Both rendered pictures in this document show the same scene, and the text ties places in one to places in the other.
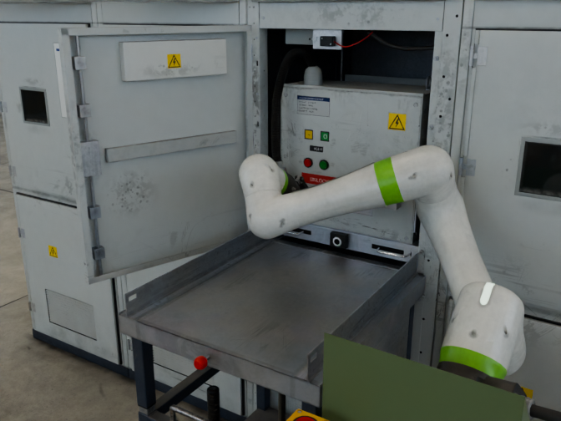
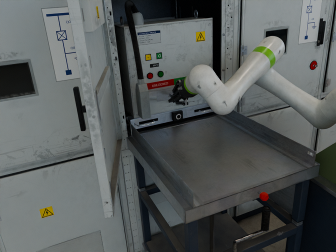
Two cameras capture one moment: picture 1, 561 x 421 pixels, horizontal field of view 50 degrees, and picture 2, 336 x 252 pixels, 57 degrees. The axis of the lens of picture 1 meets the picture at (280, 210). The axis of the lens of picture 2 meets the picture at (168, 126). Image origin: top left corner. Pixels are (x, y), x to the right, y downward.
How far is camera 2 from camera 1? 1.52 m
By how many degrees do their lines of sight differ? 51
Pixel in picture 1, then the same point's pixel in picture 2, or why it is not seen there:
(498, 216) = not seen: hidden behind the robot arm
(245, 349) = (269, 175)
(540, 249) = not seen: hidden behind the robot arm
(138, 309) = (188, 200)
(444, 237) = (279, 81)
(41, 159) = not seen: outside the picture
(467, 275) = (300, 92)
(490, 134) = (252, 31)
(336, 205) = (255, 78)
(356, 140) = (179, 53)
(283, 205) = (237, 88)
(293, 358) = (288, 164)
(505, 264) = (260, 92)
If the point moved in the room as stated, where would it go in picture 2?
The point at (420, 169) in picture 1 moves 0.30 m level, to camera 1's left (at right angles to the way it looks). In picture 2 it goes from (280, 47) to (258, 60)
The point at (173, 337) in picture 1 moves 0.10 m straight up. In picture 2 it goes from (233, 197) to (233, 173)
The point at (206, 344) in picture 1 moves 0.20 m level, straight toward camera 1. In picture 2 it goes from (255, 185) to (314, 197)
